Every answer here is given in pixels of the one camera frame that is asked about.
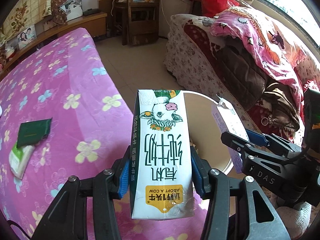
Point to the sofa with floral cover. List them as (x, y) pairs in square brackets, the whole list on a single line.
[(190, 58)]

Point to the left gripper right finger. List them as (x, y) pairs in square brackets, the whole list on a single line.
[(238, 208)]

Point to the framed couple photo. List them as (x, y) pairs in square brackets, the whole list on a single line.
[(26, 36)]

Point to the pink trash bin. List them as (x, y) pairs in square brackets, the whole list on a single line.
[(204, 131)]

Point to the white blue medicine box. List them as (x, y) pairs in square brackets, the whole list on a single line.
[(228, 121)]

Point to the floral cloth covered television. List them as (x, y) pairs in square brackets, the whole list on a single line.
[(28, 12)]

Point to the brown jacket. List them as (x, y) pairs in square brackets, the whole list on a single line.
[(268, 101)]

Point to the right gloved hand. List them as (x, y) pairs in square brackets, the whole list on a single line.
[(296, 221)]

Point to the pink blanket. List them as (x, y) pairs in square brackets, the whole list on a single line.
[(275, 48)]

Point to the pink floral tablecloth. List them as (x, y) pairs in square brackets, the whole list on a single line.
[(67, 83)]

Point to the dark green sachet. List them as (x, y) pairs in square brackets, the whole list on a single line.
[(30, 133)]

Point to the wooden chair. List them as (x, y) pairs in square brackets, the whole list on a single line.
[(138, 21)]

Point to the wedding photo print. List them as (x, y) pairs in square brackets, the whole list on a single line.
[(73, 9)]

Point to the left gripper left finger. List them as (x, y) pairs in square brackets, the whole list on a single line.
[(66, 217)]

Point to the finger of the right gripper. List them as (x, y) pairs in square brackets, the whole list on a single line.
[(243, 146), (274, 143)]

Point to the red plastic bag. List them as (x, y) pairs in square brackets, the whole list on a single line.
[(212, 7)]

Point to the white milk carton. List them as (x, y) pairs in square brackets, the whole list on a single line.
[(160, 160)]

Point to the wooden tv cabinet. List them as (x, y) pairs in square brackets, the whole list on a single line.
[(95, 24)]

